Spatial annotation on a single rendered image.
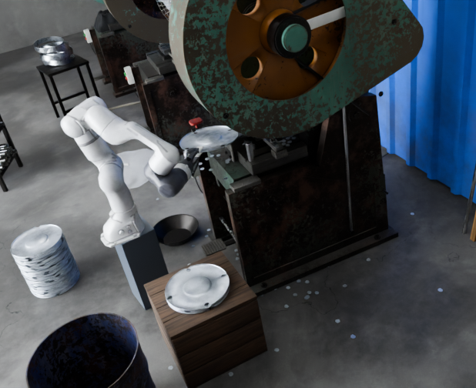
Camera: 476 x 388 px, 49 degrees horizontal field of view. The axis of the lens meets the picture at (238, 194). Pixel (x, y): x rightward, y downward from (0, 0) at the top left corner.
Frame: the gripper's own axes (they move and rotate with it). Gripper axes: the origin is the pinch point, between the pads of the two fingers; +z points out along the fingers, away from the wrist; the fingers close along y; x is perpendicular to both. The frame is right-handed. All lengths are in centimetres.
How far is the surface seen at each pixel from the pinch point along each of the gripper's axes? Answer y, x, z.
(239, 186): -16.5, -19.0, -3.7
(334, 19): 53, -66, 4
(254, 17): 60, -38, -12
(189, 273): -46, 2, -33
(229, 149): -7.7, -8.3, 18.5
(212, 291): -47, -13, -43
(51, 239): -50, 96, -5
